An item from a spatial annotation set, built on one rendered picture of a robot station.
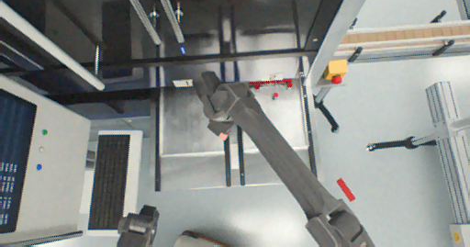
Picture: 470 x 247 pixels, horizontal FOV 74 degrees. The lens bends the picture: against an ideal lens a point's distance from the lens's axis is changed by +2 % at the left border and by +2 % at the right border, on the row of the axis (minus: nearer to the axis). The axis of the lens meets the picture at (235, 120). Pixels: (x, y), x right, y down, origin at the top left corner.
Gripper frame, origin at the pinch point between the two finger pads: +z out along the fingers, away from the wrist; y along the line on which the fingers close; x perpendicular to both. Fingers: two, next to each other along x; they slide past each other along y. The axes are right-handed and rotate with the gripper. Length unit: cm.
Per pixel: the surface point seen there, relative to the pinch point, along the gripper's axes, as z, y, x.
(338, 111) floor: 138, -37, 13
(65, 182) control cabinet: 5, 61, -41
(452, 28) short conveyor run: 56, -82, 34
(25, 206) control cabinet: -16, 62, -33
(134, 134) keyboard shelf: 26, 37, -42
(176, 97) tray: 25.6, 11.6, -35.5
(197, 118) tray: 26.8, 12.9, -22.2
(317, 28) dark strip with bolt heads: -4.4, -34.7, 4.7
